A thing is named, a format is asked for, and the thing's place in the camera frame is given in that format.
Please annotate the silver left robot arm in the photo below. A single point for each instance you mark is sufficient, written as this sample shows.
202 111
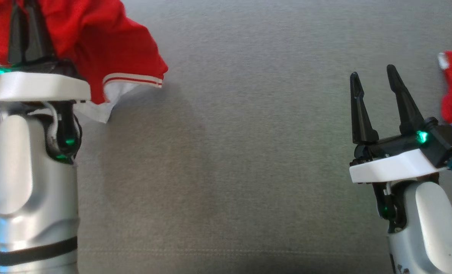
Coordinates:
32 190

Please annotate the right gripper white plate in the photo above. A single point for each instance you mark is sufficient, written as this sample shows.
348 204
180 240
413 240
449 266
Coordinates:
393 165

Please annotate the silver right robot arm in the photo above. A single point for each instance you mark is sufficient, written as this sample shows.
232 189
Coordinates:
431 236

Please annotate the red jersey with white sleeves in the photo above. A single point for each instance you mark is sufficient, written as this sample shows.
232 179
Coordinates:
108 42

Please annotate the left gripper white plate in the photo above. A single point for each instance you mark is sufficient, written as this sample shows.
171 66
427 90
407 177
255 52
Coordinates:
39 85

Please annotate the large grey sofa seat cushion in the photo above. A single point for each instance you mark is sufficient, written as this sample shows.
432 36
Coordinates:
248 152

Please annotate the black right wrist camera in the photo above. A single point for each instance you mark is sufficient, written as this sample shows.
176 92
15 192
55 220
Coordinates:
446 142

